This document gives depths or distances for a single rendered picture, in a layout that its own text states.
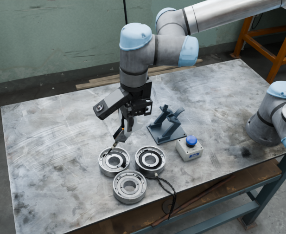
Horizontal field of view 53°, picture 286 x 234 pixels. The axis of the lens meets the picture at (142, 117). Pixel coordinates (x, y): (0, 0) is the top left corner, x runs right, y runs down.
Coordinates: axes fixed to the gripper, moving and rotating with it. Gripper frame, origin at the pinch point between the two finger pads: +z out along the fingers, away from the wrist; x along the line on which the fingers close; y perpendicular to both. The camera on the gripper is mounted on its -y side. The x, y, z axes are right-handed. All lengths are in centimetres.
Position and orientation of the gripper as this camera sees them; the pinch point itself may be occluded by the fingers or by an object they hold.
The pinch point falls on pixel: (123, 132)
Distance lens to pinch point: 91.7
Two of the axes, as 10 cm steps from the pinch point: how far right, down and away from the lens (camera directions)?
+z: -0.7, 7.2, 6.9
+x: -4.1, -6.6, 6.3
